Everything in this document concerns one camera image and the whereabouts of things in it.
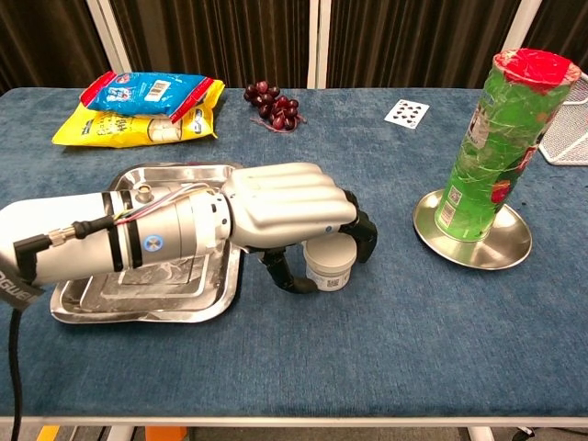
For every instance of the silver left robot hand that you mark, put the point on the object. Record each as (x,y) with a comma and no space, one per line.
(289,202)

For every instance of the small white jar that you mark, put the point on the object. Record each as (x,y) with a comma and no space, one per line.
(331,264)

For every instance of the green Pringles can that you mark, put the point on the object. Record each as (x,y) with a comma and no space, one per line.
(500,147)

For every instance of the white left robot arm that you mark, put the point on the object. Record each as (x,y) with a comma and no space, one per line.
(174,229)

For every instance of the dark red grape bunch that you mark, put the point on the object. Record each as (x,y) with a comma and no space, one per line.
(275,108)

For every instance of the hearts playing card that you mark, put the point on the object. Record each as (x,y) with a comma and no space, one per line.
(406,114)

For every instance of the blue tablecloth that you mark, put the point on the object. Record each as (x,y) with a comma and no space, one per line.
(340,340)

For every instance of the rectangular stainless steel tray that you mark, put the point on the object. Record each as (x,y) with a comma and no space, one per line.
(151,298)

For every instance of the dark brown curtain panel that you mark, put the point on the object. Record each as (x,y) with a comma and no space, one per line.
(565,27)
(41,41)
(413,41)
(220,37)

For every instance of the blue and red snack bag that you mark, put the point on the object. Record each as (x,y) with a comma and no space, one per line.
(142,94)

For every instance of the yellow snack bag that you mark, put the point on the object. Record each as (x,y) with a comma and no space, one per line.
(115,131)

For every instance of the round stainless steel plate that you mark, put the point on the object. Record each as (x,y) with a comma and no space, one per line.
(505,250)

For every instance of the orange box under table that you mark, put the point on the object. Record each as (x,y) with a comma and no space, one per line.
(165,434)

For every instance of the white partition post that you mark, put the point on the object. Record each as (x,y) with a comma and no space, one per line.
(103,27)
(523,23)
(319,41)

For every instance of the white table frame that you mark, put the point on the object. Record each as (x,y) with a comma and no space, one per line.
(294,421)

